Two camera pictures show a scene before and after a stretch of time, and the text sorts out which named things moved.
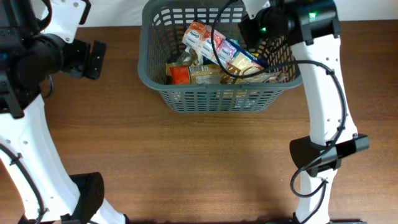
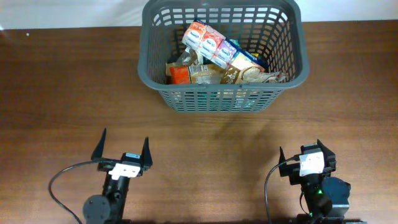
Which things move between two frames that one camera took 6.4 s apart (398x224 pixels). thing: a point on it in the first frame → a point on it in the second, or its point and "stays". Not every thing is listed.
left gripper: (78, 67) → (145, 160)
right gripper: (245, 27) → (329, 162)
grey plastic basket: (163, 26) stays
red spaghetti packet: (180, 74) stays
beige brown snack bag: (187, 58) stays
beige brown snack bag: (244, 64) stays
